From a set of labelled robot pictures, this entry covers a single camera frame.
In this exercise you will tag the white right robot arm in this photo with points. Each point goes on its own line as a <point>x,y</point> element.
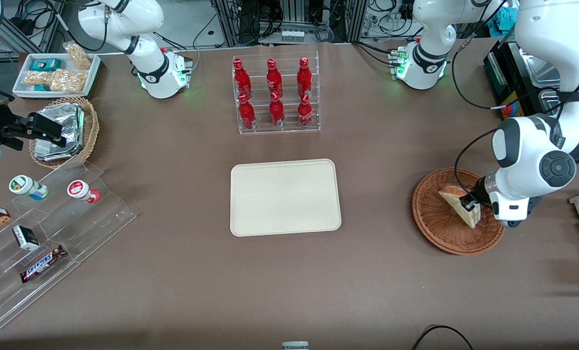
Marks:
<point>124,19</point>

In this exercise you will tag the black equipment rack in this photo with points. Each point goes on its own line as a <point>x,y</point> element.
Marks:
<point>250,14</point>

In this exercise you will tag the grey device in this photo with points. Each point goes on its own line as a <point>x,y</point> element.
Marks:
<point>295,346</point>

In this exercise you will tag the white connector strip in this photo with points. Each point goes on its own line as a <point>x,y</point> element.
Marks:
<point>291,35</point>

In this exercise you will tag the aluminium foil container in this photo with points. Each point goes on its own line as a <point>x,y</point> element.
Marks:
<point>68,124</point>

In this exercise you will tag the red emergency stop button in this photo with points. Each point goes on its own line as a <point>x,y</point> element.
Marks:
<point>510,111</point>

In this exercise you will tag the red lidded yogurt cup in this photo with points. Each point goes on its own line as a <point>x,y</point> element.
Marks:
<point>81,190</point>

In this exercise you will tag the stainless steel pan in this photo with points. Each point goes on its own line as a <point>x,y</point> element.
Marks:
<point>539,70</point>

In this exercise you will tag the dark brown wicker basket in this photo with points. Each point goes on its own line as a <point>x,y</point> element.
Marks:
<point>440,231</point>

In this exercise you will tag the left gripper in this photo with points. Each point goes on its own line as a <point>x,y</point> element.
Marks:
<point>479,193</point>

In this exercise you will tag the large clear cracker bag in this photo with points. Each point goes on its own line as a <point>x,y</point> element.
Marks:
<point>68,80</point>

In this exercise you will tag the red cola bottle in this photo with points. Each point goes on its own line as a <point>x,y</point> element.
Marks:
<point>305,114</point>
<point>276,113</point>
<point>273,80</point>
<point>247,115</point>
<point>304,78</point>
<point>242,80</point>

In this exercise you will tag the triangular sandwich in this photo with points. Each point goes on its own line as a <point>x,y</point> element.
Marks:
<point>458,203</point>

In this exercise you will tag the small black white carton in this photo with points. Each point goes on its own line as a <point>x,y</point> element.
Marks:
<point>26,238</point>

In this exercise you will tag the teal cloth bundle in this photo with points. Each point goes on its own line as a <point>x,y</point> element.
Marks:
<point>505,19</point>

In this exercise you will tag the cream rectangular tray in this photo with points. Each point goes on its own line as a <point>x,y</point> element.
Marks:
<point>284,199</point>

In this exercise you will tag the light tan wicker basket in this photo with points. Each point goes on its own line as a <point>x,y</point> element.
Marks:
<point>92,129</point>

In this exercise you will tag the clear acrylic bottle rack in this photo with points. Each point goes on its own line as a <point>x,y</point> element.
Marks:
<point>289,130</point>

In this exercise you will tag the small teal packet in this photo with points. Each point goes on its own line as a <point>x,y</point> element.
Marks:
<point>41,88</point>

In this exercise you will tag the black metal appliance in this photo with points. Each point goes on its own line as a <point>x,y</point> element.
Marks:
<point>508,78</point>

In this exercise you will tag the teal snack box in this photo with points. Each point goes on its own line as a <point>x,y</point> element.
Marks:
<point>45,64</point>

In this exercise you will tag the white rectangular snack tray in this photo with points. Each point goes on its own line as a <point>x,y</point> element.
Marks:
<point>95,65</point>

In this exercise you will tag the clear acrylic stepped stand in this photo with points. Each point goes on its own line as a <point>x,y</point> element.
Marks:
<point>99,218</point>

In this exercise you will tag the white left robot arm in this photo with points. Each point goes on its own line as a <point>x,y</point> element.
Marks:
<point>552,39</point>

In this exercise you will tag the Snickers chocolate bar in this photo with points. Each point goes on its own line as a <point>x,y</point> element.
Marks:
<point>43,263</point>

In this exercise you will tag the green lidded yogurt cup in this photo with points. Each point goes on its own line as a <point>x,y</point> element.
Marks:
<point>26,187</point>

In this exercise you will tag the clear bag of crackers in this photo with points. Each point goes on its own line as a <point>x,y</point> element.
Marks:
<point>78,56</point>
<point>36,78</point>

